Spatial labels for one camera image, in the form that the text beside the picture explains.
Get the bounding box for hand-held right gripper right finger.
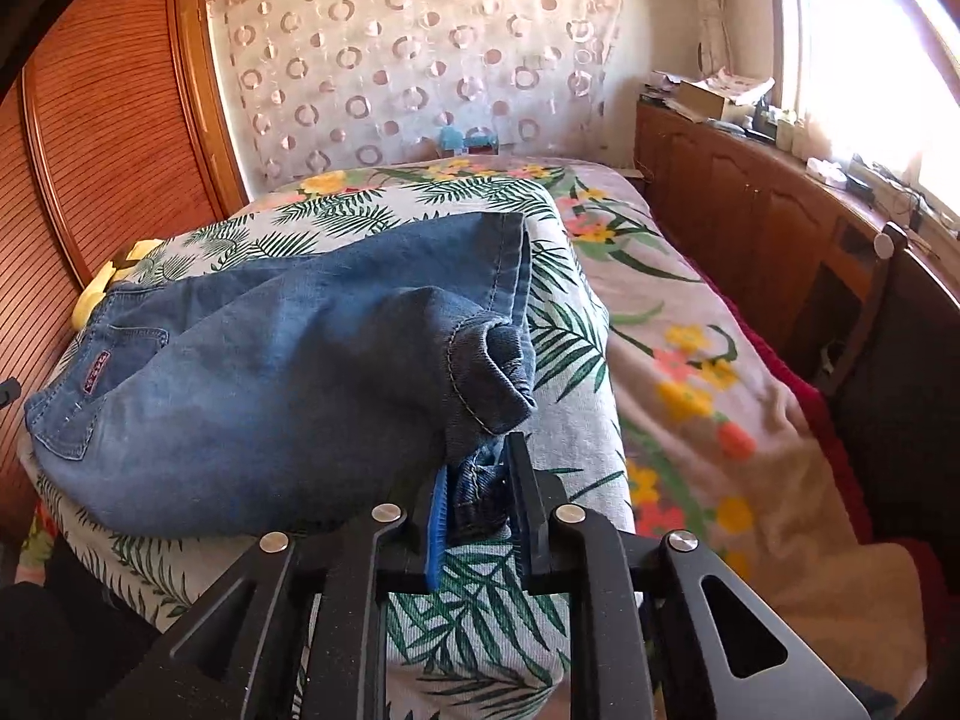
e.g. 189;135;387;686
506;431;872;720

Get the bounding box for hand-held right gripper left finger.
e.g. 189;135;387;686
105;465;452;720

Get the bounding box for blue denim pants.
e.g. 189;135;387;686
22;210;538;542

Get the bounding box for leaf-printed folded blanket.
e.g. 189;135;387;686
19;178;640;720

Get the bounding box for floral bed sheet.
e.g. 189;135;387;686
270;156;932;700

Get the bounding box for dark red blanket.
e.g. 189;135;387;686
718;298;960;700

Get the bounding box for long wooden low cabinet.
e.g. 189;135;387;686
634;96;960;395

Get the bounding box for light blue plastic toy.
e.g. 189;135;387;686
438;125;500;156

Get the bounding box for person's dark clothing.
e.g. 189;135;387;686
0;555;175;720

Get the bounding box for dark wooden chair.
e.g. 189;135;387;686
814;221;960;550

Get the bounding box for yellow plush toy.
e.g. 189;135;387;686
71;238;163;332

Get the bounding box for sheer circle-patterned curtain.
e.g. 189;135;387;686
208;0;628;190

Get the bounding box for wooden slatted wardrobe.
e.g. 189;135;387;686
0;0;250;541

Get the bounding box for white lace window curtain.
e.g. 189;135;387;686
675;0;740;77

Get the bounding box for wooden framed window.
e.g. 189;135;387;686
765;0;960;192

